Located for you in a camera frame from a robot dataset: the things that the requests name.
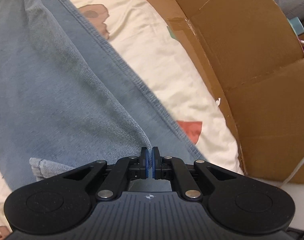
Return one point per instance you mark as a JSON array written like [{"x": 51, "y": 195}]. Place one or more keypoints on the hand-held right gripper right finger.
[{"x": 155, "y": 163}]

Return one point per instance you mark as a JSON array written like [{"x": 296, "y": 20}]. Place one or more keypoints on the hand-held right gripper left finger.
[{"x": 145, "y": 163}]

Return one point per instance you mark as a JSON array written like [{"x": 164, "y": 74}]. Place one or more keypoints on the light blue jeans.
[{"x": 67, "y": 80}]

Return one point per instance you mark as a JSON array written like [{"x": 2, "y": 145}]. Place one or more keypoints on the bear print bed sheet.
[{"x": 154, "y": 55}]

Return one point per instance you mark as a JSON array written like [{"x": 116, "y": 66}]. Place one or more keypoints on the long cardboard sheet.
[{"x": 242, "y": 55}]

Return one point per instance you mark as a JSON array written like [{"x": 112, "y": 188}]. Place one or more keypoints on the bottle with teal cap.
[{"x": 295, "y": 25}]

